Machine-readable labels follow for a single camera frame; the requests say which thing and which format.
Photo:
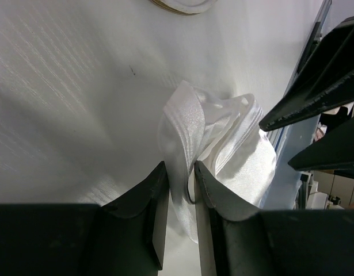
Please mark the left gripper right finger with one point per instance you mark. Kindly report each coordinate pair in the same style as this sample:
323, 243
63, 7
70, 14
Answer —
237, 238

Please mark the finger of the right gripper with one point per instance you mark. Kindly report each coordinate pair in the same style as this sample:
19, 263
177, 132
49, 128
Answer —
325, 82
335, 151

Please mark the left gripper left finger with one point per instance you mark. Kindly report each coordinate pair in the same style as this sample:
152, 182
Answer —
123, 237

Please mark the white bra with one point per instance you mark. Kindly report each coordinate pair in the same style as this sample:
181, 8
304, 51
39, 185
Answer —
222, 133

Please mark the white round mesh laundry bag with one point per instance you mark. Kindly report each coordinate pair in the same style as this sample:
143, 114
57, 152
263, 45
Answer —
185, 7

